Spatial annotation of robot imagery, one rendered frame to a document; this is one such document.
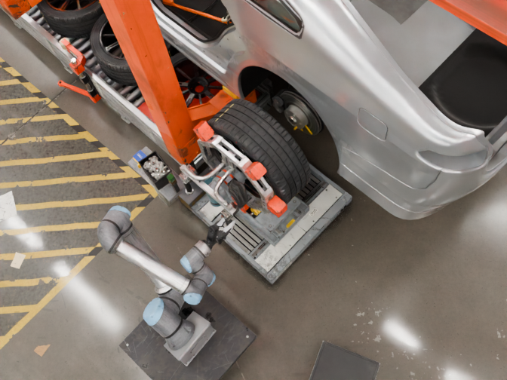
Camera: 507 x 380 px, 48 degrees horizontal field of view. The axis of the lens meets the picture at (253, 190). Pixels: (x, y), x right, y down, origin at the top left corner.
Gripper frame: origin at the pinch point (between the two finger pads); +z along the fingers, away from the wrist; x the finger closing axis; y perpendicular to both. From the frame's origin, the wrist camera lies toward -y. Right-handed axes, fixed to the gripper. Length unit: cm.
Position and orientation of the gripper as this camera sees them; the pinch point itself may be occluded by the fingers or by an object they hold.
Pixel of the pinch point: (231, 219)
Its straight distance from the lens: 317.6
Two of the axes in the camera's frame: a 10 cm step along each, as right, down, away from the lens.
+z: 6.9, -6.8, 2.5
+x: 7.2, 6.0, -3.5
